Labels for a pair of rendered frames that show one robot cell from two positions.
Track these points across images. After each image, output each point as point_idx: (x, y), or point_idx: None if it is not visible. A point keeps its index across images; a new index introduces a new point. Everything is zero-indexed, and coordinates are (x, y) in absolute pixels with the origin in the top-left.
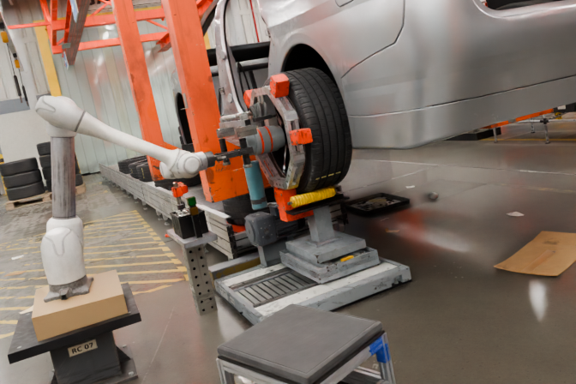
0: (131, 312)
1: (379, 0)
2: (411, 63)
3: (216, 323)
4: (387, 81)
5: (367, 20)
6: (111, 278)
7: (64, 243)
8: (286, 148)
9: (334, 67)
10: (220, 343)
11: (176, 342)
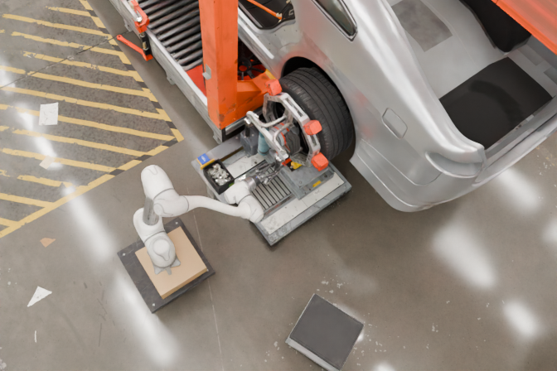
0: (209, 270)
1: (418, 165)
2: (418, 195)
3: (230, 220)
4: (397, 184)
5: (402, 156)
6: (184, 241)
7: (170, 254)
8: None
9: (358, 129)
10: (243, 247)
11: (211, 241)
